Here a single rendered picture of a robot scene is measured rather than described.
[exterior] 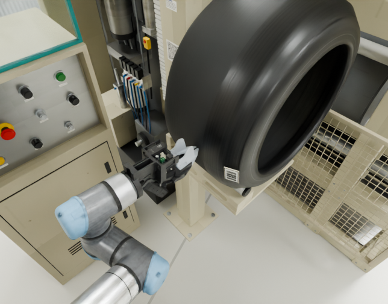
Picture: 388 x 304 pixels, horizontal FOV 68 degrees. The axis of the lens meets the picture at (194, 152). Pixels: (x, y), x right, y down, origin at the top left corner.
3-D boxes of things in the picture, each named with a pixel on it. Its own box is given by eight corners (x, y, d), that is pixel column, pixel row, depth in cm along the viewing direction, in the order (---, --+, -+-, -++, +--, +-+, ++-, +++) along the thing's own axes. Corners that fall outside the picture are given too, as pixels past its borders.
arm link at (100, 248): (112, 277, 64) (105, 254, 57) (77, 251, 68) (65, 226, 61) (135, 250, 69) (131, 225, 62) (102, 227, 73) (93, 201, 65)
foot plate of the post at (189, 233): (162, 214, 194) (162, 212, 192) (191, 191, 206) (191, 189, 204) (189, 242, 181) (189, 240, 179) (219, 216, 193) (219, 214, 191)
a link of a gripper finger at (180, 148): (199, 134, 72) (170, 151, 67) (197, 151, 76) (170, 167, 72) (190, 128, 74) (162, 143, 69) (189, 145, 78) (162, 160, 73)
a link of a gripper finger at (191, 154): (208, 141, 71) (179, 158, 66) (205, 157, 75) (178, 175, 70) (199, 134, 72) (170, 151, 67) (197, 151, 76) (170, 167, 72)
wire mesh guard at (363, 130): (233, 163, 184) (249, 68, 131) (235, 161, 185) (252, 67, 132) (369, 268, 141) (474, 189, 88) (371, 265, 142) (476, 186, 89)
